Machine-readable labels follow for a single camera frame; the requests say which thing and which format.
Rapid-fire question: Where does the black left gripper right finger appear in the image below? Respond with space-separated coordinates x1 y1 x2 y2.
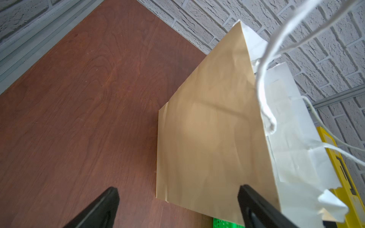
238 184 296 228

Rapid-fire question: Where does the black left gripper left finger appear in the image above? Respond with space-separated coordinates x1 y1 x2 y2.
64 187 120 228

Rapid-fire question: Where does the brown paper bag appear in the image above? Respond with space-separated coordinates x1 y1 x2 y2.
155 0 365 228

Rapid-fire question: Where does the green plastic basket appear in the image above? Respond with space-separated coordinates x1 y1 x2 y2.
213 218 245 228

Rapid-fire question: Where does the yellow black toolbox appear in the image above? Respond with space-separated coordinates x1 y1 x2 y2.
316 126 365 228

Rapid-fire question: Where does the aluminium corner post right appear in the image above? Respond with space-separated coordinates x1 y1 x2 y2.
312 84 365 109

